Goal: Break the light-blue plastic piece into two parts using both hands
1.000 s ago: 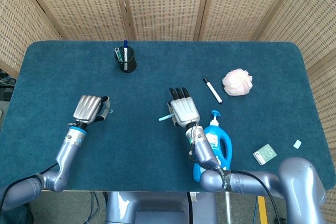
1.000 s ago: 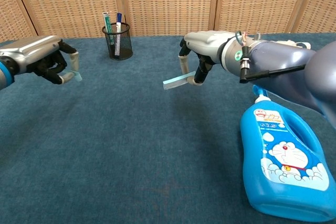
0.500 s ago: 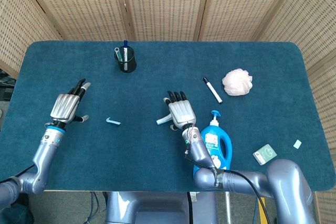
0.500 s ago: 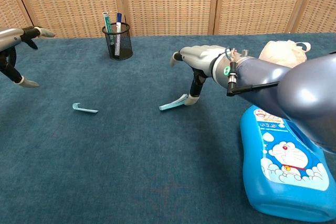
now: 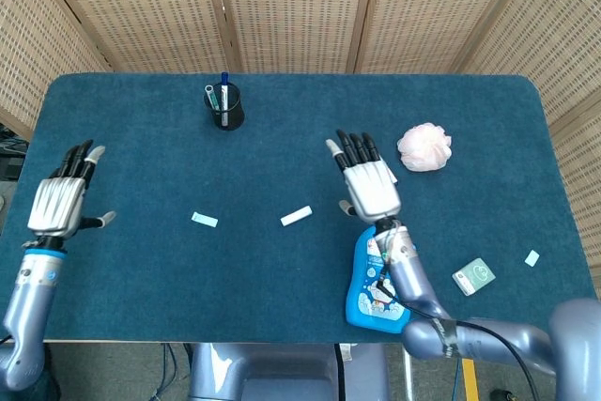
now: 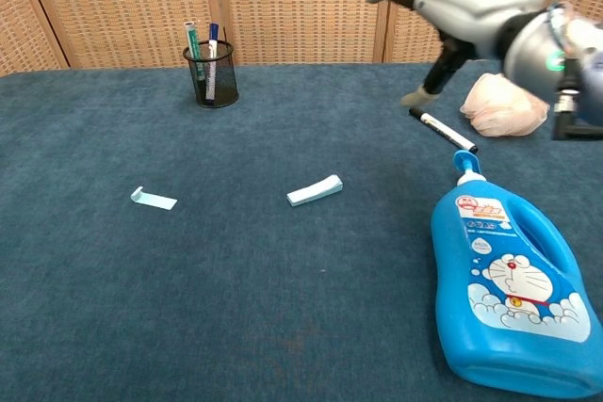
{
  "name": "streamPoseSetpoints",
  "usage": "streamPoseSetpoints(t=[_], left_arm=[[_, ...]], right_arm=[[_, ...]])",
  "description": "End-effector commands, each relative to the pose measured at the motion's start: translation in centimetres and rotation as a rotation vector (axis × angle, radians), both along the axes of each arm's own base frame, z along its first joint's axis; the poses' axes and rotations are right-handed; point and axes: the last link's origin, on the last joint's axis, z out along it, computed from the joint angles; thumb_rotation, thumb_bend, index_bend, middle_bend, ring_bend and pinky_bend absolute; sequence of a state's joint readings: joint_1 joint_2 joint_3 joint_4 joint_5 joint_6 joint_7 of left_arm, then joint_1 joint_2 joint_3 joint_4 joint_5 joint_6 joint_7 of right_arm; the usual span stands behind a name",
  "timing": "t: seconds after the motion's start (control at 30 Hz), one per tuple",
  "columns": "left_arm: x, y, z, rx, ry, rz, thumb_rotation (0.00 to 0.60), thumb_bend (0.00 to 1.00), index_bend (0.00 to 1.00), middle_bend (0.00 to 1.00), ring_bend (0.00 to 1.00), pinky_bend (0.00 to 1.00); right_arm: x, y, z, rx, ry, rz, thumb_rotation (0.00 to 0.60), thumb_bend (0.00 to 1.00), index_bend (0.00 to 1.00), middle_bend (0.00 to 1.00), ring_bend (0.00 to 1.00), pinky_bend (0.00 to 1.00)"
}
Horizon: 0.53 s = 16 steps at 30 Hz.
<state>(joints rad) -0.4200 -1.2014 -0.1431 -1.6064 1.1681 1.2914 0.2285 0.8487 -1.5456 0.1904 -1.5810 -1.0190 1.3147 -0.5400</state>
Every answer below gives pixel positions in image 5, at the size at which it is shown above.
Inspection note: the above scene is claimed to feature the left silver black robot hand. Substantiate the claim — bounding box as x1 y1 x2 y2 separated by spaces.
26 139 117 239

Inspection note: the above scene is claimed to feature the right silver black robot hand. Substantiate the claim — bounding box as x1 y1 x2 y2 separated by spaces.
326 130 403 224

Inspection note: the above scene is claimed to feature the small light blue piece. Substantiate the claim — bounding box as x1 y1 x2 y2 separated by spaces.
280 205 314 227
191 210 220 228

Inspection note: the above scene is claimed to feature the pink mesh bath loofah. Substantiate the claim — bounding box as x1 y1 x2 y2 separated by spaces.
396 122 453 173

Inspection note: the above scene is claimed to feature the blue cartoon detergent bottle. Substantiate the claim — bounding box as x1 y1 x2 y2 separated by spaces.
345 225 409 335

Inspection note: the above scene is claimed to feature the blue carpet table cover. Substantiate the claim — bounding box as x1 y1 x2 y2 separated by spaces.
0 72 597 345

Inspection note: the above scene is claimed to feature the green white card box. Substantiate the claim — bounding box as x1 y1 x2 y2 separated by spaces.
452 257 497 297

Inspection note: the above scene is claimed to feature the black mesh pen holder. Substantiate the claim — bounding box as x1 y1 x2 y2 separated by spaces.
203 83 246 131

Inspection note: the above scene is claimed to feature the blue capped whiteboard marker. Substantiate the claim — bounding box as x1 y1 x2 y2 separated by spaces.
220 71 231 128

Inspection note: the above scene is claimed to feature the green whiteboard marker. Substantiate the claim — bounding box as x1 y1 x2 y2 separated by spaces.
204 85 222 112

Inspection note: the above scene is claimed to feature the woven bamboo folding screen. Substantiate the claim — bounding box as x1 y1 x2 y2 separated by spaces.
0 0 601 401

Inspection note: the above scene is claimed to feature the lavender robot torso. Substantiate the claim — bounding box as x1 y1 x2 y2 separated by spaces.
187 342 391 401

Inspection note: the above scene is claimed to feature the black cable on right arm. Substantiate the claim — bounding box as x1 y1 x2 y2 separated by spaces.
375 273 558 401

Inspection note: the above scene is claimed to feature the black torso cable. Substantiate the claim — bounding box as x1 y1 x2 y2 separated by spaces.
333 343 347 401

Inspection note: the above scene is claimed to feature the blue floor cable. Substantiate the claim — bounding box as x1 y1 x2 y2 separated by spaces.
154 343 183 401

